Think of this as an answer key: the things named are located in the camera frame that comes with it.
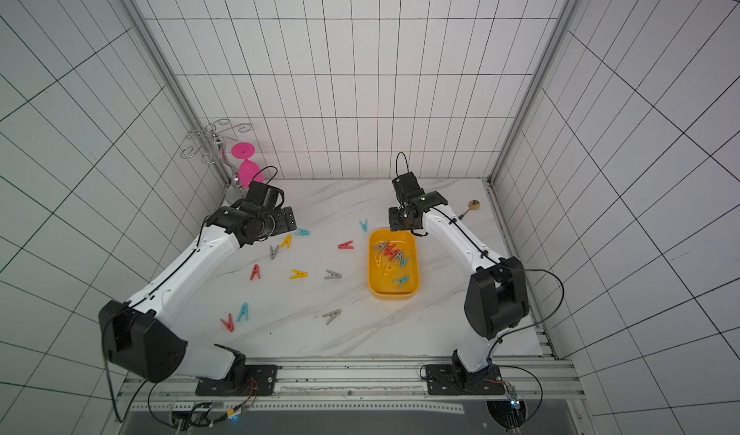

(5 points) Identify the yellow storage box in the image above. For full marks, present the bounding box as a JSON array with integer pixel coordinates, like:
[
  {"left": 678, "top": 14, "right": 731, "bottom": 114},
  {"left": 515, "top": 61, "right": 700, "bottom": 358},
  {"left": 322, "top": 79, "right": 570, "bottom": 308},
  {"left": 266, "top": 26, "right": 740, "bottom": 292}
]
[{"left": 367, "top": 229, "right": 421, "bottom": 300}]

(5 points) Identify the grey clothespin front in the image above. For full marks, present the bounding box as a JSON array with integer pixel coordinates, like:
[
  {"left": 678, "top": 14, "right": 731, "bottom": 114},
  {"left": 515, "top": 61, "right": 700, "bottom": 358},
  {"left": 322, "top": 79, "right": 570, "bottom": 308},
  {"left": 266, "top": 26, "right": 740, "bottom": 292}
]
[{"left": 323, "top": 309, "right": 342, "bottom": 325}]

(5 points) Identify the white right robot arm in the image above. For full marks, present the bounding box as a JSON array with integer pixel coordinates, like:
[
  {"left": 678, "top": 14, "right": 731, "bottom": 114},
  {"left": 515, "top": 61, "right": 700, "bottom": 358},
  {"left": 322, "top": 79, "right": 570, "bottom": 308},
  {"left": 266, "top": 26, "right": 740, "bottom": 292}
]
[{"left": 388, "top": 172, "right": 530, "bottom": 379}]

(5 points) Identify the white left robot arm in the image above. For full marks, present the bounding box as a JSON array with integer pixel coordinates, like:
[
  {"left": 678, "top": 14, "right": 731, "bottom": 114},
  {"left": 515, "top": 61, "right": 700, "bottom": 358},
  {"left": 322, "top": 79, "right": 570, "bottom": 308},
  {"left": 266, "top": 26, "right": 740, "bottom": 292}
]
[{"left": 98, "top": 182, "right": 297, "bottom": 392}]

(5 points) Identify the pink plastic wine glass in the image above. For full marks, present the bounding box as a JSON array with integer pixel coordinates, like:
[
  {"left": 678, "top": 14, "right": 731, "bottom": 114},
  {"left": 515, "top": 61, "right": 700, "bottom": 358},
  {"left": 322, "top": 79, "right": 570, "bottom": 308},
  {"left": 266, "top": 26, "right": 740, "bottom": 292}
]
[{"left": 231, "top": 142, "right": 265, "bottom": 189}]

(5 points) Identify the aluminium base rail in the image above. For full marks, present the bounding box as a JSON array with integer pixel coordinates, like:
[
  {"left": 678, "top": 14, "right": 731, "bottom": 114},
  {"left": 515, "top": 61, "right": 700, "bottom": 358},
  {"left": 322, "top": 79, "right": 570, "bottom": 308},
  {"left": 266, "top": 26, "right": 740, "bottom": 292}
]
[{"left": 172, "top": 358, "right": 585, "bottom": 416}]

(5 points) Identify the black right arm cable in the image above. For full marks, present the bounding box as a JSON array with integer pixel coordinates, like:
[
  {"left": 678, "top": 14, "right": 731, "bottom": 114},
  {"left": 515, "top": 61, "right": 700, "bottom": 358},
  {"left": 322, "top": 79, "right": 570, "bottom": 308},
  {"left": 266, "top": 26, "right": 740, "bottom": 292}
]
[{"left": 395, "top": 150, "right": 566, "bottom": 378}]

